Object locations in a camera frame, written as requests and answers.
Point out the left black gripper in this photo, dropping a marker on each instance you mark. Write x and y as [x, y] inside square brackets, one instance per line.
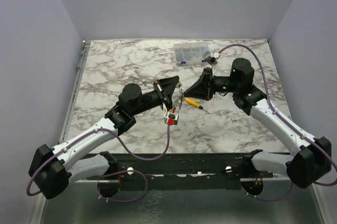
[165, 88]

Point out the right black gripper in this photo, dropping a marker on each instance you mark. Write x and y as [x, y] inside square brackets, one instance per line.
[208, 84]

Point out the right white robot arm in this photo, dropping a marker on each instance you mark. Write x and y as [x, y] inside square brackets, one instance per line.
[309, 157]

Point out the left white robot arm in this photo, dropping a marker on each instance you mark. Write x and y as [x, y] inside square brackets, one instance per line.
[53, 169]

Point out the clear plastic screw box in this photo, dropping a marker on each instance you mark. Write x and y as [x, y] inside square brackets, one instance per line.
[190, 53]

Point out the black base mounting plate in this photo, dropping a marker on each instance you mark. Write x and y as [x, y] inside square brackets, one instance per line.
[186, 171]

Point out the yellow handled screwdriver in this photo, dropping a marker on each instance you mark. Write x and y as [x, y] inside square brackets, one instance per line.
[195, 104]

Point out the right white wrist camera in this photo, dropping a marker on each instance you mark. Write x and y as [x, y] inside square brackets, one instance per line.
[211, 60]

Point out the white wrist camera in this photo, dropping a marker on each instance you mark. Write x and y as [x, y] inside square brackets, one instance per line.
[211, 60]
[171, 117]

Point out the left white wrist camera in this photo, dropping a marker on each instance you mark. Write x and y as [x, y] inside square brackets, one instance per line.
[171, 117]

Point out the left side metal rail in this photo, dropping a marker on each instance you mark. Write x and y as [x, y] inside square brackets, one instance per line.
[76, 87]

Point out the aluminium frame rail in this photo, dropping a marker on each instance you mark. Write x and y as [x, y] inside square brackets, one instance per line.
[258, 177]

